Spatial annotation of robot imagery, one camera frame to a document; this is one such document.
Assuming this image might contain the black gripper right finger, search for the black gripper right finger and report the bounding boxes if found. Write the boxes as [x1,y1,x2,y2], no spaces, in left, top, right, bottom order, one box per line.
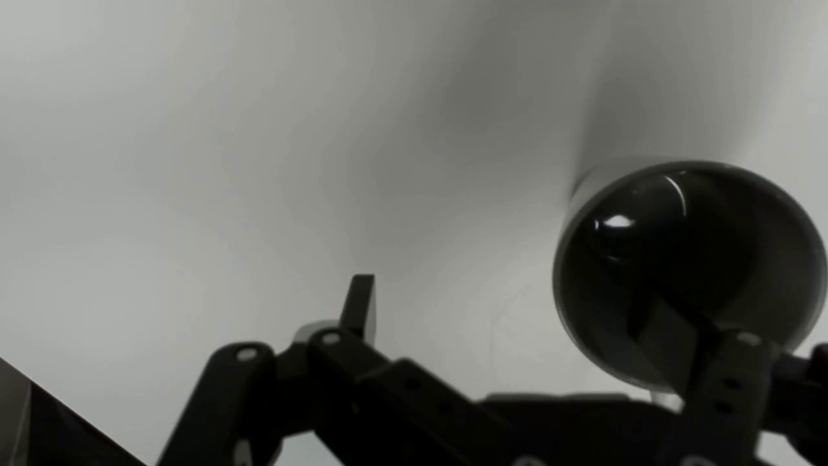
[629,289,828,466]

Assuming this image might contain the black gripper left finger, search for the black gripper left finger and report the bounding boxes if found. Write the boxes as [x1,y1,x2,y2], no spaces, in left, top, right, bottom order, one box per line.
[157,275,554,466]

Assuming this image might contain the white mug with dark interior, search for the white mug with dark interior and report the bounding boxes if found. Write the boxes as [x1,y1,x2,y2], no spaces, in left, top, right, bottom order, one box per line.
[550,161,826,391]

